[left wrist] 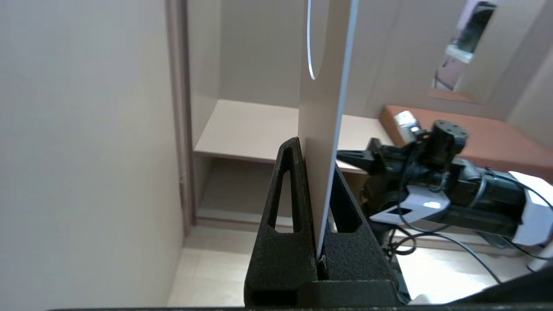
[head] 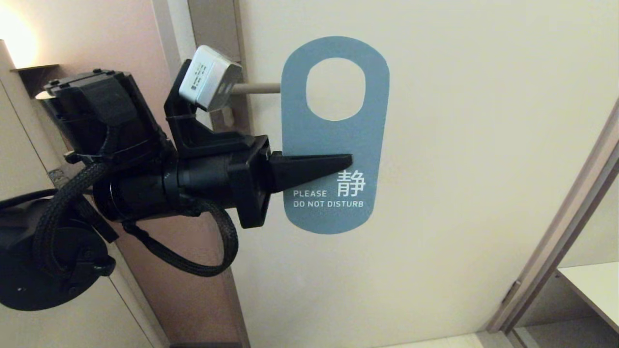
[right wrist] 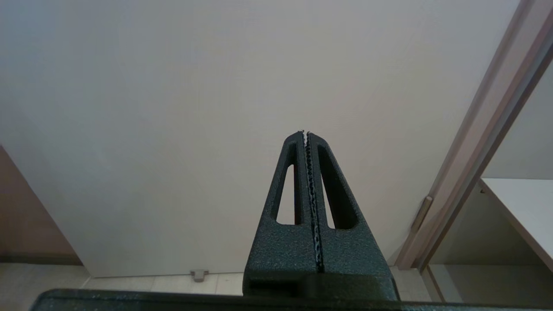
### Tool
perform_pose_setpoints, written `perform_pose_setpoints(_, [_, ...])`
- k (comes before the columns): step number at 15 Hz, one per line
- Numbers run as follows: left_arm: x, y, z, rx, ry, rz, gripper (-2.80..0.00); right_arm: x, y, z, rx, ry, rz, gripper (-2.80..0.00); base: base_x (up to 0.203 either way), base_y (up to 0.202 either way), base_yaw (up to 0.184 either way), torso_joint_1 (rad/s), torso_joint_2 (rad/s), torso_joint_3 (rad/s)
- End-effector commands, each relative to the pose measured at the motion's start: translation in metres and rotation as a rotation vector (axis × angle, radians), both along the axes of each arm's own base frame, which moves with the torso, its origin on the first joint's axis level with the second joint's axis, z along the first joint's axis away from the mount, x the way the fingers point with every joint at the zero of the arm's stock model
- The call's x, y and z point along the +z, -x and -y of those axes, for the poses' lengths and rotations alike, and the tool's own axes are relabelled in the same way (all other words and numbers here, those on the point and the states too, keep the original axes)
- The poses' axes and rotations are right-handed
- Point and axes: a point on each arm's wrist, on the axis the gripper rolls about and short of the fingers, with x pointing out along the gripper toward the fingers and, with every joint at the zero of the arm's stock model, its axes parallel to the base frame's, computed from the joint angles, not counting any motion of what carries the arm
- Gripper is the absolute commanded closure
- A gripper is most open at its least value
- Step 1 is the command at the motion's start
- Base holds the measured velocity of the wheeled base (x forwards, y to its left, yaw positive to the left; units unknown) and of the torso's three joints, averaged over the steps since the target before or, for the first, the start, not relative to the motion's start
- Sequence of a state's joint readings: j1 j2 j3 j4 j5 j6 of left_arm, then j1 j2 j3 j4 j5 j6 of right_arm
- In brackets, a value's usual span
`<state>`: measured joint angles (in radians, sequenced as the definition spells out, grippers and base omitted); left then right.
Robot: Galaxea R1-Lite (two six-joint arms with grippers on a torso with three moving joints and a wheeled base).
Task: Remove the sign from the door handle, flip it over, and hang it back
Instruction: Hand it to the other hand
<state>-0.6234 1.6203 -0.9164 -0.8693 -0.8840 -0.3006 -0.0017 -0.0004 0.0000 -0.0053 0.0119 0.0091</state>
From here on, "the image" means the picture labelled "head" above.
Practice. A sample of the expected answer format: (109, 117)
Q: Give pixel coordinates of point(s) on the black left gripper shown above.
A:
(217, 176)

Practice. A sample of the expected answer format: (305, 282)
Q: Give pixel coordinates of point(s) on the white door hanger sign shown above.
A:
(333, 140)

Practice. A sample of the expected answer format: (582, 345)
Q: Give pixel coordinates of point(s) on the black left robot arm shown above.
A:
(58, 193)

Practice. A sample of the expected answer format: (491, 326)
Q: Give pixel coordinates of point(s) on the cream white door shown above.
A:
(459, 193)

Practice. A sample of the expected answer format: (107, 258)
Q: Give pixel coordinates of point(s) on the bronze door lock plate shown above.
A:
(217, 24)

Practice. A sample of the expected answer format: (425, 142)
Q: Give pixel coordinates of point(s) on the cream wardrobe panel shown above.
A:
(58, 328)

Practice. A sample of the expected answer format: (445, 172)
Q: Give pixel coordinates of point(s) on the white closet shelf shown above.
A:
(597, 290)

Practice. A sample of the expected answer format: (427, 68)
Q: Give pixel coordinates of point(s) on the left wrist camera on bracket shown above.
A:
(208, 77)

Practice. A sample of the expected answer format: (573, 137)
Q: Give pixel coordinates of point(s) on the taupe frame hinge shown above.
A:
(510, 292)

